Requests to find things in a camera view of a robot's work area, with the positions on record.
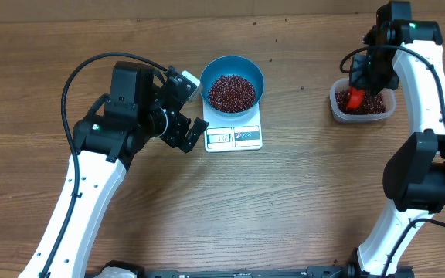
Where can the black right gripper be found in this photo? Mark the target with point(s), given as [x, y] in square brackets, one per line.
[371, 83]

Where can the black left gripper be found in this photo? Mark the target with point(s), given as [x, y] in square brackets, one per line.
[181, 124]

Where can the orange scoop with blue handle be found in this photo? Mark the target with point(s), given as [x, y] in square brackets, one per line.
[355, 98]

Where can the clear plastic bean container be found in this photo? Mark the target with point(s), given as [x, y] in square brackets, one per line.
[342, 84]

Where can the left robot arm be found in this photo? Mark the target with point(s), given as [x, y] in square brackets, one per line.
[143, 103]

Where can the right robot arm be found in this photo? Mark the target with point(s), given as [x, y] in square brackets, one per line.
[400, 52]

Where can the red beans in bowl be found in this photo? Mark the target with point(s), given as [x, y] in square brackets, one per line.
[232, 94]

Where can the teal plastic bowl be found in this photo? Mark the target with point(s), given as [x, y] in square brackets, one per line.
[233, 65]

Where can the white digital kitchen scale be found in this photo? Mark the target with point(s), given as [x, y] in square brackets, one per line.
[232, 132]

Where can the red beans in container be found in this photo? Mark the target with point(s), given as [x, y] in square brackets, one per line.
[370, 104]

